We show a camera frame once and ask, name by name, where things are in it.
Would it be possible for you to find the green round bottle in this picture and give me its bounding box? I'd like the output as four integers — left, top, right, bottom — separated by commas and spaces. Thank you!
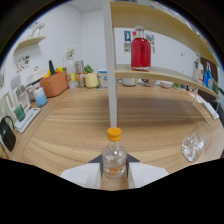
212, 81, 220, 96

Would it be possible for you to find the wooden wall shelf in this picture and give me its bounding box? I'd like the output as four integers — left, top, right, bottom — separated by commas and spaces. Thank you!
13, 35, 47, 54

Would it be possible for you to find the black kettle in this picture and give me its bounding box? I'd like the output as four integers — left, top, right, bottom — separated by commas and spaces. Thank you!
0, 115, 17, 153

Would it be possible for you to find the white notebook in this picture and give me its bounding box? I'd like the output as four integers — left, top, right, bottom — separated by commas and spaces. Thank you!
199, 99, 220, 120

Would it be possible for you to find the orange basket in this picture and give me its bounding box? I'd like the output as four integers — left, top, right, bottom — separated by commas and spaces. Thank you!
39, 69, 70, 99

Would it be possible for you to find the green cup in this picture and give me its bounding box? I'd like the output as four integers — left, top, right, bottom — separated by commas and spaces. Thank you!
13, 104, 27, 123

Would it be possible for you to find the white tray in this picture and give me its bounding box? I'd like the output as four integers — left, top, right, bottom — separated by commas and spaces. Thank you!
13, 107, 42, 134

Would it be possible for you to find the red liquid glass bottle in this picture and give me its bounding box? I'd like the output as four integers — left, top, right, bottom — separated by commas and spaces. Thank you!
130, 25, 152, 72

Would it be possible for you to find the clear bottle orange cap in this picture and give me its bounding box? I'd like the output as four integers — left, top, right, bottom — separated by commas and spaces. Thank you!
101, 126, 128, 179

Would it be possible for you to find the white wooden two-tier rack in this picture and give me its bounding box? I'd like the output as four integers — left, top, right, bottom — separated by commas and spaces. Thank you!
102, 0, 224, 129

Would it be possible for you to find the clear glass with ice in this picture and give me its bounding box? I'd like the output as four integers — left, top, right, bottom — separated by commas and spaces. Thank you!
181, 121, 212, 163

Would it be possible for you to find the clear bottle red label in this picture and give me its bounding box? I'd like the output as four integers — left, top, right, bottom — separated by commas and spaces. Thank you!
192, 54, 203, 83

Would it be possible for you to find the yellow mug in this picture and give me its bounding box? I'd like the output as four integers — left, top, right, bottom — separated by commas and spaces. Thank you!
84, 72, 100, 89

